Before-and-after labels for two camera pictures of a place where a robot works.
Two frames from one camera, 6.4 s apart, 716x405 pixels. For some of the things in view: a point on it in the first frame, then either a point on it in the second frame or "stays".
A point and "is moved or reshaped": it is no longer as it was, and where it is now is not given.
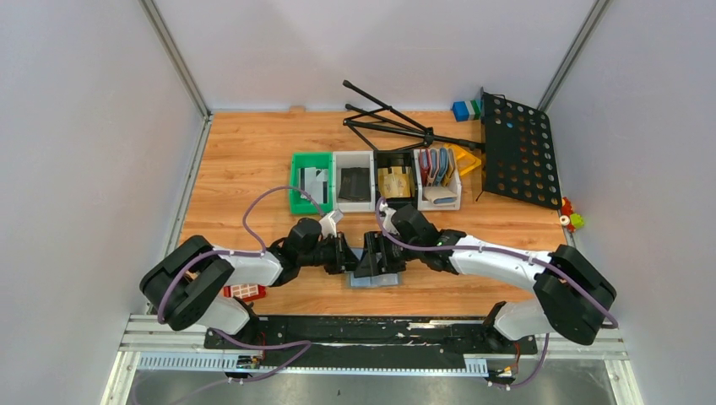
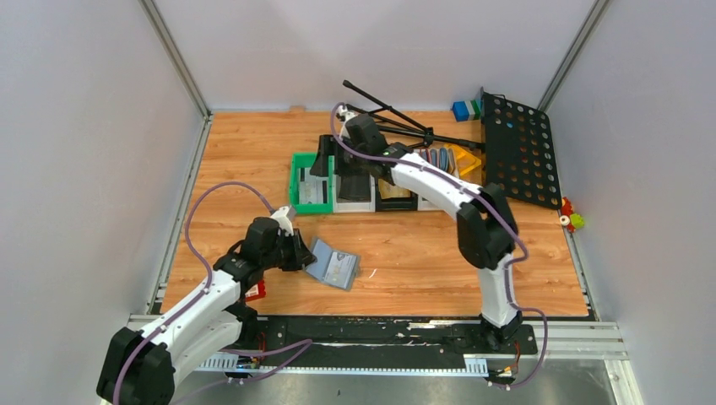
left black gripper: x=348 y=259 -> x=297 y=245
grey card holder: x=382 y=281 is moved or reshaped
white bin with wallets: x=438 y=180 stays
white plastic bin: x=353 y=159 stays
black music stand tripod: x=391 y=119 stays
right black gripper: x=369 y=267 -> x=330 y=147
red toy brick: x=245 y=292 stays
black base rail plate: x=458 y=336 stays
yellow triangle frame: x=466 y=161 stays
